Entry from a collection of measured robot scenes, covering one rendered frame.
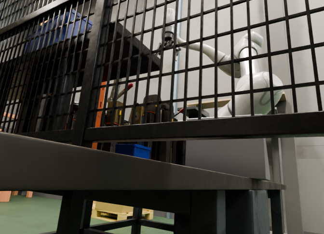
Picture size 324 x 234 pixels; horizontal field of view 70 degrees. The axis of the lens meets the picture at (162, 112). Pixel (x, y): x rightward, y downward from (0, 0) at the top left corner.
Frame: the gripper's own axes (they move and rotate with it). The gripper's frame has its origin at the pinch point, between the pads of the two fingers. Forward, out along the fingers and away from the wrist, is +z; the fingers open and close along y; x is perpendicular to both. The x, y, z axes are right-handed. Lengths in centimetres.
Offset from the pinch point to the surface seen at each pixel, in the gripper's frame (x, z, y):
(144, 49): 78, 45, -40
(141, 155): 52, 71, -23
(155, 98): 8.0, 30.2, 2.1
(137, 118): 21, 46, 4
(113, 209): -173, 128, 182
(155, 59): 73, 45, -40
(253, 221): 36, 90, -59
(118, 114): 36, 48, 5
